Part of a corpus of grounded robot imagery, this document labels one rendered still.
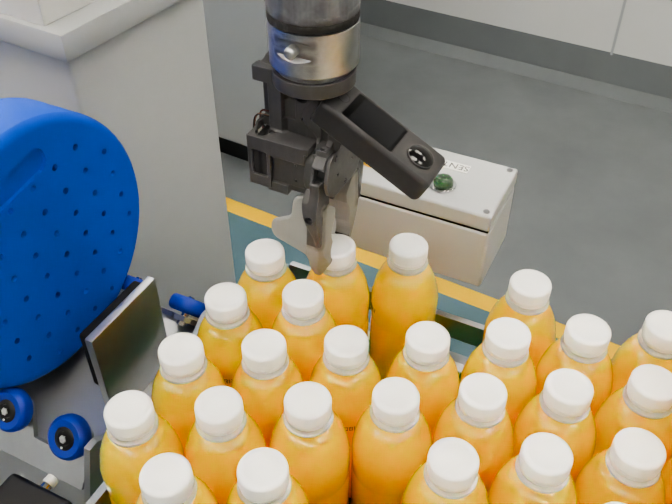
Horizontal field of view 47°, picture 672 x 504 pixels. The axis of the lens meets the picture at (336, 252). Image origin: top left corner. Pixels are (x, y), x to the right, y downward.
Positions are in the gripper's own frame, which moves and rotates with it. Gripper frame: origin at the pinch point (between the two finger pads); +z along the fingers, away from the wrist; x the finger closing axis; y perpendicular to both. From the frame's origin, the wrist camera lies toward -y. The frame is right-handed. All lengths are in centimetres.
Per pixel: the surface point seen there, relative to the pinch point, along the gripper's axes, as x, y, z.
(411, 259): -1.7, -7.4, -0.5
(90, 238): 7.7, 25.1, 1.8
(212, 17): -141, 113, 55
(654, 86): -256, -19, 104
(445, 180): -13.7, -6.4, -2.0
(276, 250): 3.2, 5.0, -0.8
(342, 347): 11.8, -6.4, -0.9
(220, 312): 12.7, 5.4, -0.6
